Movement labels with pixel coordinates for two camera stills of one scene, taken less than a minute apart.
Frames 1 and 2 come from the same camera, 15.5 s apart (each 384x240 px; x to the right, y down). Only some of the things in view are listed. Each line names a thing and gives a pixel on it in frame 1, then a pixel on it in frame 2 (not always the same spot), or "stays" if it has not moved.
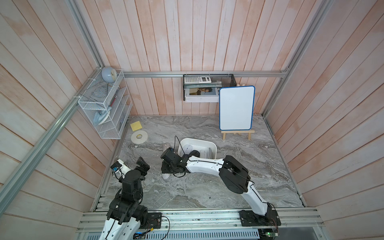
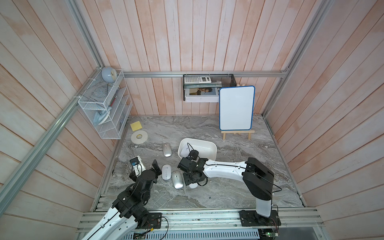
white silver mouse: (165, 175) stays
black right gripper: (164, 169) to (186, 179)
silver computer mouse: (165, 145) stays
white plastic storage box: (206, 149) stays
